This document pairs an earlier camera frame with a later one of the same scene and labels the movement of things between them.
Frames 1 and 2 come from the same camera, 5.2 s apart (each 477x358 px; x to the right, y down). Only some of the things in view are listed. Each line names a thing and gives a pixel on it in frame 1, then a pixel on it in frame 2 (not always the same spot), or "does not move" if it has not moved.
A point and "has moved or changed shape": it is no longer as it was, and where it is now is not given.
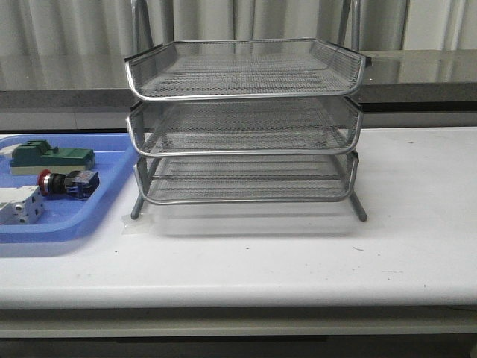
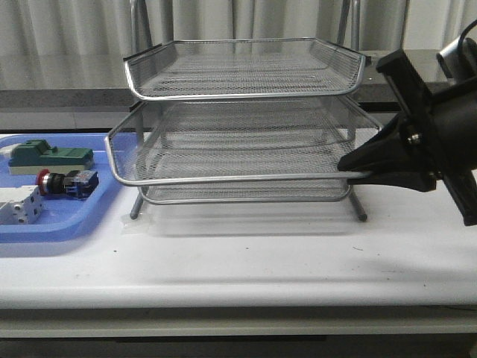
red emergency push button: [77, 183] does not move
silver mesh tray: [212, 127] has moved or changed shape
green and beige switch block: [37, 155] does not move
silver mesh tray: [245, 68] does not move
